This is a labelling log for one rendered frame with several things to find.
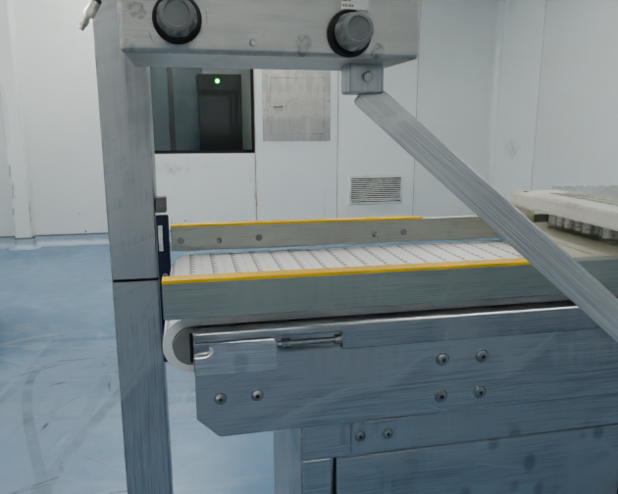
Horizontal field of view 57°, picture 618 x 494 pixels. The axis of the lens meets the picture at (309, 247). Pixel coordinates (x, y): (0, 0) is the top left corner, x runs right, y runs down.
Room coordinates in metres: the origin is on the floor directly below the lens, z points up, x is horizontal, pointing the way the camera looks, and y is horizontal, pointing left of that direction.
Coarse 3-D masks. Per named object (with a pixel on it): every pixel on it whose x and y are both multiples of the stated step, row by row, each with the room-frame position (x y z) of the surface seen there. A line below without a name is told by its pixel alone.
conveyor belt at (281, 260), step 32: (192, 256) 0.70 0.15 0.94; (224, 256) 0.70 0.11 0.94; (256, 256) 0.70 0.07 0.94; (288, 256) 0.70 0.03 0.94; (320, 256) 0.70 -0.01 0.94; (352, 256) 0.70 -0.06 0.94; (384, 256) 0.70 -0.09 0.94; (416, 256) 0.70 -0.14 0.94; (448, 256) 0.70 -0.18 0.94; (480, 256) 0.70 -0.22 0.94; (512, 256) 0.70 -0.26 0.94; (192, 320) 0.47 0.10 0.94; (224, 320) 0.47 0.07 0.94; (256, 320) 0.48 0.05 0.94
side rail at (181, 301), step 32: (608, 256) 0.54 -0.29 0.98; (192, 288) 0.45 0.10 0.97; (224, 288) 0.46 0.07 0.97; (256, 288) 0.46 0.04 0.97; (288, 288) 0.47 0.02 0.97; (320, 288) 0.47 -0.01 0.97; (352, 288) 0.48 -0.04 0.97; (384, 288) 0.48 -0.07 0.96; (416, 288) 0.49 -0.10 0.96; (448, 288) 0.50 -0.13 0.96; (480, 288) 0.50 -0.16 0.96; (512, 288) 0.51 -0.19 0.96; (544, 288) 0.52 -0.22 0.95; (608, 288) 0.53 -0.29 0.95
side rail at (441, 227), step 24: (456, 216) 0.80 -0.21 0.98; (192, 240) 0.72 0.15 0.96; (216, 240) 0.72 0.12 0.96; (240, 240) 0.73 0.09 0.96; (264, 240) 0.73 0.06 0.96; (288, 240) 0.74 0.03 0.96; (312, 240) 0.75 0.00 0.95; (336, 240) 0.76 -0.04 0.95; (360, 240) 0.76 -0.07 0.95; (384, 240) 0.77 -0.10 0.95; (408, 240) 0.78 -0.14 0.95
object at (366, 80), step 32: (352, 64) 0.48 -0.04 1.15; (384, 96) 0.49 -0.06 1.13; (384, 128) 0.49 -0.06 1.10; (416, 128) 0.48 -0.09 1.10; (448, 160) 0.47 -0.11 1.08; (480, 192) 0.46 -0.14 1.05; (512, 224) 0.45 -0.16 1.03; (544, 256) 0.44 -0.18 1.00; (576, 288) 0.43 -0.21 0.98; (608, 320) 0.42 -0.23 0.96
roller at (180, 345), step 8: (184, 328) 0.47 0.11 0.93; (192, 328) 0.46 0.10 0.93; (176, 336) 0.46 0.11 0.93; (184, 336) 0.46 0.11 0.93; (192, 336) 0.46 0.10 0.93; (176, 344) 0.46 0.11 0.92; (184, 344) 0.46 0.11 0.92; (192, 344) 0.46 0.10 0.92; (176, 352) 0.46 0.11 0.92; (184, 352) 0.46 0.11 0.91; (192, 352) 0.46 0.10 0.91; (184, 360) 0.46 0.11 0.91; (192, 360) 0.46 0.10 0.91
